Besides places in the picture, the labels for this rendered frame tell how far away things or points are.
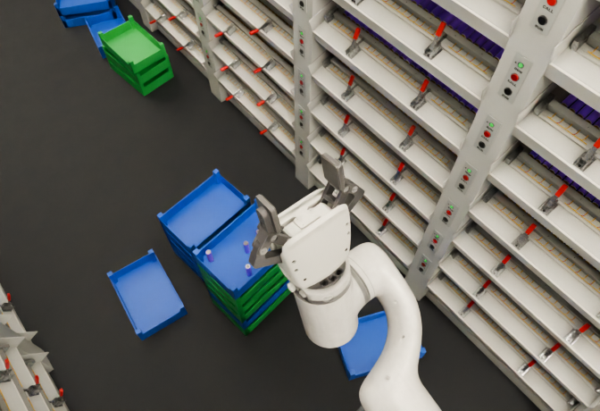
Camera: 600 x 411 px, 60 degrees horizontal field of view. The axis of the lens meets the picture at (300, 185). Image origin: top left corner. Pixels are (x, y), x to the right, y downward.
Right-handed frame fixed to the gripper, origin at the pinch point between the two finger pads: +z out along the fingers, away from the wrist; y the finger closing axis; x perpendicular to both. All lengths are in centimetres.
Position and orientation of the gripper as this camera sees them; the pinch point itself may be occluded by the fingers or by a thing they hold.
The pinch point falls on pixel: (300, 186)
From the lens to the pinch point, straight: 57.9
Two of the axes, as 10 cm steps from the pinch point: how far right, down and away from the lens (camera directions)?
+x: 5.9, 5.2, -6.2
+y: 7.9, -5.2, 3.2
